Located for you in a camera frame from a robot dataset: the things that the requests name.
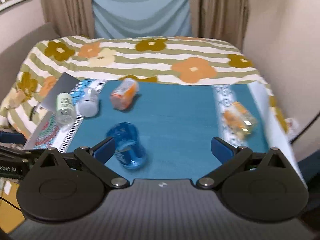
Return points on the left beige curtain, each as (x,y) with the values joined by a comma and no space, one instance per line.
(69,17)

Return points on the green label clear cup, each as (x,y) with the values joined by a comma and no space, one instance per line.
(65,111)

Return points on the colourful mandala mat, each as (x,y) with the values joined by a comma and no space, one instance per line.
(49,129)

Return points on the orange clear plastic cup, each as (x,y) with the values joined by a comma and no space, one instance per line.
(122,97)

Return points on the white blue label cup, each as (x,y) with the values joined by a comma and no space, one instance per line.
(88,105)

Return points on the grey laptop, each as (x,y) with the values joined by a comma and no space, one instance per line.
(65,84)

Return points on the grey bed headboard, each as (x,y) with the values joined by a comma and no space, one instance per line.
(14,55)

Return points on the light blue hanging cloth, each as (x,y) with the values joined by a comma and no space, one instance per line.
(116,19)

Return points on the right beige curtain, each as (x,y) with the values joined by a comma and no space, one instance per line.
(220,19)

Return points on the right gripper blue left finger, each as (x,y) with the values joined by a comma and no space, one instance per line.
(104,150)

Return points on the floral striped bed quilt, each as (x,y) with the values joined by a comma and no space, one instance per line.
(173,60)

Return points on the beige curtain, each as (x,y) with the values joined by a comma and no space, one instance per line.
(220,19)
(69,17)

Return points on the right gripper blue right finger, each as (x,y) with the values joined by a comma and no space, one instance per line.
(222,150)

